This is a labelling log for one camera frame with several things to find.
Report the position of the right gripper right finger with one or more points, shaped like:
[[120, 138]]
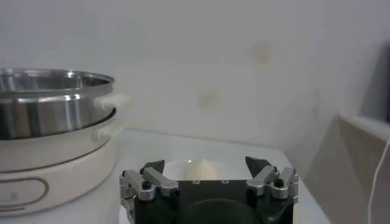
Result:
[[262, 179]]

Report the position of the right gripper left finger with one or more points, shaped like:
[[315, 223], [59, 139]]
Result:
[[158, 182]]

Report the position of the white steamed baozi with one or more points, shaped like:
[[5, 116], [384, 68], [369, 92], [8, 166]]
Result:
[[201, 172]]

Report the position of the steel steamer pot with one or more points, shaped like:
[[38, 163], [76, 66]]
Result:
[[61, 158]]

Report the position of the white round plate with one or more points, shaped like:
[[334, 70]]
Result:
[[231, 170]]

